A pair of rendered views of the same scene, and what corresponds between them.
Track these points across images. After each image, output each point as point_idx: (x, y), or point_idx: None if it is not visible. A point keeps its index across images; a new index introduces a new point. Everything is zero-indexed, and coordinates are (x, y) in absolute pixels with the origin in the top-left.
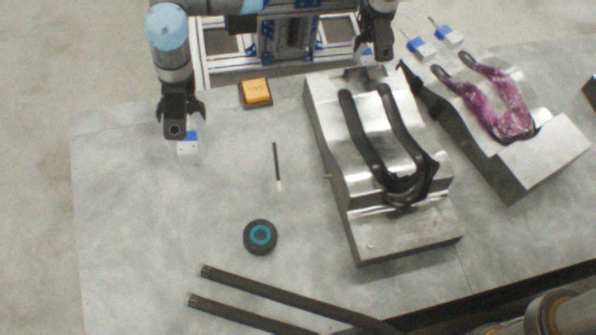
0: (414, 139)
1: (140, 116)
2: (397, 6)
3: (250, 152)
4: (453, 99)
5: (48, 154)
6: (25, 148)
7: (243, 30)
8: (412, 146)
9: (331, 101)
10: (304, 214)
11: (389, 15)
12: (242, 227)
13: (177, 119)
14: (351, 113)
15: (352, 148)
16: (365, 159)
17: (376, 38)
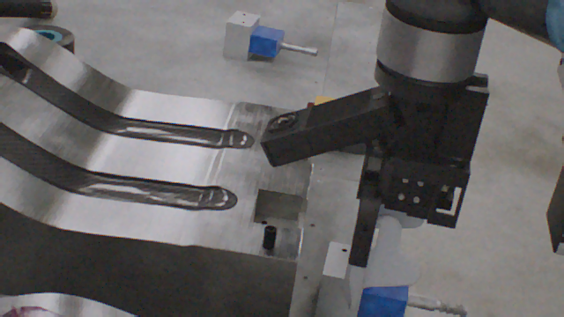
0: (19, 169)
1: (345, 41)
2: (390, 62)
3: (211, 96)
4: (70, 311)
5: (471, 286)
6: (487, 266)
7: (553, 222)
8: (3, 149)
9: (227, 121)
10: None
11: (375, 74)
12: (80, 55)
13: None
14: (180, 140)
15: (88, 94)
16: (38, 70)
17: (329, 101)
